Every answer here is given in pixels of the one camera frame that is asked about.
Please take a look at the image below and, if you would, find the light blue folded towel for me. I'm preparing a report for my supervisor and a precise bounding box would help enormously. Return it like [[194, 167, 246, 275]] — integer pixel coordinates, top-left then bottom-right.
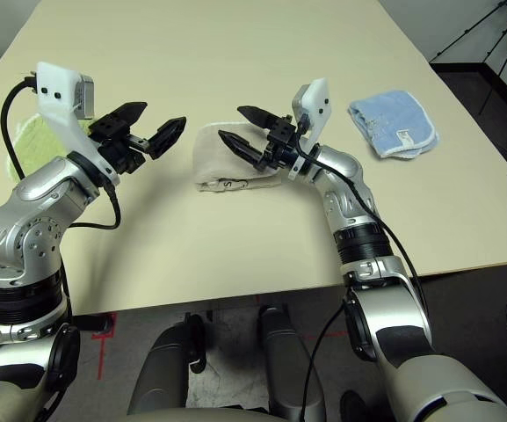
[[348, 89, 441, 160]]

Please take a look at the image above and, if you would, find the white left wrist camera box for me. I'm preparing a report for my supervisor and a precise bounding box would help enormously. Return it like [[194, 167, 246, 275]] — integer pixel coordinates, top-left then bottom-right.
[[35, 61, 120, 186]]

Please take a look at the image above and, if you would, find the green folded towel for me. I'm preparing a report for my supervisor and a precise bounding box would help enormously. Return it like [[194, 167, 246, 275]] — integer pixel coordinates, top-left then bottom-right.
[[6, 114, 100, 184]]

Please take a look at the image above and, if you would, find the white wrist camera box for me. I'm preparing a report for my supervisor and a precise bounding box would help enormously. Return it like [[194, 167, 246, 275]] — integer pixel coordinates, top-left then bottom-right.
[[35, 61, 120, 186], [287, 77, 331, 181]]

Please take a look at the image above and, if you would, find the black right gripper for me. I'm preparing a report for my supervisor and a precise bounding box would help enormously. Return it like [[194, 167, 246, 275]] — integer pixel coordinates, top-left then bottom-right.
[[217, 105, 301, 173]]

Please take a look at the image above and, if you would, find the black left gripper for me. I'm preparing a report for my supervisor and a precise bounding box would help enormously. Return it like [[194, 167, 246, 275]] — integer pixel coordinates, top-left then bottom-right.
[[88, 101, 188, 176]]

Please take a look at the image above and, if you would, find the dark grey robot left leg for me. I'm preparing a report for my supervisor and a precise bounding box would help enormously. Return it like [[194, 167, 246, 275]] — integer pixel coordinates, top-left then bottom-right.
[[127, 323, 208, 417]]

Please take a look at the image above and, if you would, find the black tripod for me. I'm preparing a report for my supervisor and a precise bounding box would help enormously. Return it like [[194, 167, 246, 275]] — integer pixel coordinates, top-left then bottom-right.
[[431, 0, 507, 76]]

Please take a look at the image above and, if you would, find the beige towel with white trim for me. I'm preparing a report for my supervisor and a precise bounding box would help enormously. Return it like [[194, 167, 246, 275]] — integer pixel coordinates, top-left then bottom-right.
[[191, 122, 285, 193]]

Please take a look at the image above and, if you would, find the beige robot torso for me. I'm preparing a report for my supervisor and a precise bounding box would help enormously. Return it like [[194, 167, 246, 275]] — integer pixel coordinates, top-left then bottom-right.
[[116, 406, 280, 422]]

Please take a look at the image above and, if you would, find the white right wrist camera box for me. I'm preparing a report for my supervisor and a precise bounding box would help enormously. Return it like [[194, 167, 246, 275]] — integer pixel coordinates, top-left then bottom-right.
[[287, 77, 331, 181]]

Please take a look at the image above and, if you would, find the black table foot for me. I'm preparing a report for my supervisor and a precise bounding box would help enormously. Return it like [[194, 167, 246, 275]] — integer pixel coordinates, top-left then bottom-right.
[[72, 314, 116, 334]]

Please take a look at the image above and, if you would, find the black left wrist camera cable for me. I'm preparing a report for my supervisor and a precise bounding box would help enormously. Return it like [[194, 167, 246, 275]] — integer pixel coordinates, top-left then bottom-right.
[[0, 76, 122, 317]]

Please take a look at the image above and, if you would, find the dark grey robot right leg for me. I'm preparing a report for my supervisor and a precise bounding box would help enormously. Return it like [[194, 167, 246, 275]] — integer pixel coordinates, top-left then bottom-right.
[[257, 305, 327, 421]]

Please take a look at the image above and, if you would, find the dark grey robot leg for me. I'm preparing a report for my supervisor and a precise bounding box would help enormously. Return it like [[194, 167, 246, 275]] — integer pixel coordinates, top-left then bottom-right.
[[257, 305, 327, 421], [127, 323, 208, 417]]

